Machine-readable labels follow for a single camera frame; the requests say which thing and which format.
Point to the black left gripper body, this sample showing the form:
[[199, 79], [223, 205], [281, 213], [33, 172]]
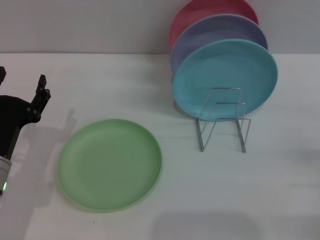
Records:
[[11, 117]]

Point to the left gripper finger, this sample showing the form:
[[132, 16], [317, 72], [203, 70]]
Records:
[[2, 73], [38, 105]]

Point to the green plastic plate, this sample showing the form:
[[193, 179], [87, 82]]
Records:
[[110, 165]]

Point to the red plastic plate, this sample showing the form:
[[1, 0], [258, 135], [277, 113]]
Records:
[[200, 10]]

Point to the purple plastic plate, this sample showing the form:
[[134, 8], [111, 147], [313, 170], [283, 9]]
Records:
[[212, 30]]

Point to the blue plastic plate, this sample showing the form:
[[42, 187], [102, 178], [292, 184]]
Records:
[[225, 70]]

